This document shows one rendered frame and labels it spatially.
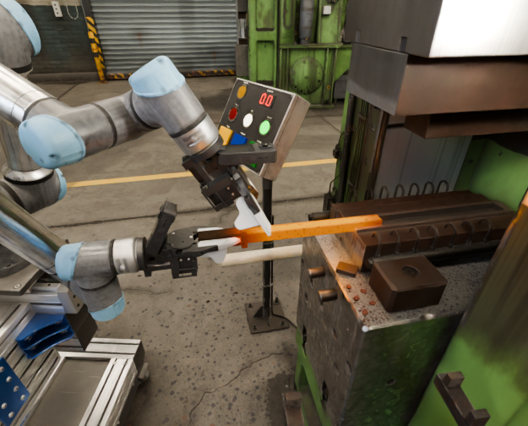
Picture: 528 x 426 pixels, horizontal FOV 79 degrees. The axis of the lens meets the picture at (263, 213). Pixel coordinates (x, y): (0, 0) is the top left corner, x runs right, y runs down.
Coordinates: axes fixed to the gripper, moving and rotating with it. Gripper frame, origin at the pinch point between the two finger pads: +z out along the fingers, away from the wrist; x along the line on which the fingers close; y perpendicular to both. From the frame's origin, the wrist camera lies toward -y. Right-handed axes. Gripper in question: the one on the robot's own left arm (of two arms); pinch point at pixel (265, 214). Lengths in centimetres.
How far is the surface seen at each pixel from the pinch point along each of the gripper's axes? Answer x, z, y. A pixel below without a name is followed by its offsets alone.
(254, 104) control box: -56, -4, -11
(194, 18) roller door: -790, -17, -10
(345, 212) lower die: -6.1, 15.9, -15.9
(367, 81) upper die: -3.5, -12.2, -30.3
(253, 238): 1.5, 2.8, 5.2
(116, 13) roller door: -787, -104, 127
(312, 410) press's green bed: 0, 87, 28
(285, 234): 1.5, 6.4, -1.3
